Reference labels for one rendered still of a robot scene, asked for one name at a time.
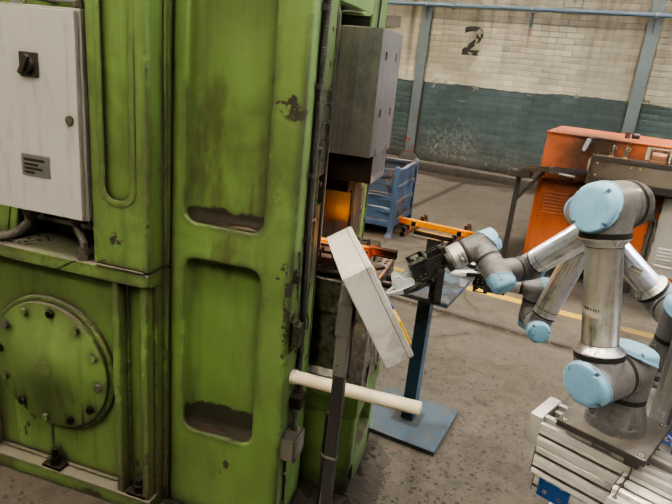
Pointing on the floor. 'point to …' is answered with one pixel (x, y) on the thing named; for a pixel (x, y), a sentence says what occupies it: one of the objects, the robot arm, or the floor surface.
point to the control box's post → (335, 408)
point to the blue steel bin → (392, 194)
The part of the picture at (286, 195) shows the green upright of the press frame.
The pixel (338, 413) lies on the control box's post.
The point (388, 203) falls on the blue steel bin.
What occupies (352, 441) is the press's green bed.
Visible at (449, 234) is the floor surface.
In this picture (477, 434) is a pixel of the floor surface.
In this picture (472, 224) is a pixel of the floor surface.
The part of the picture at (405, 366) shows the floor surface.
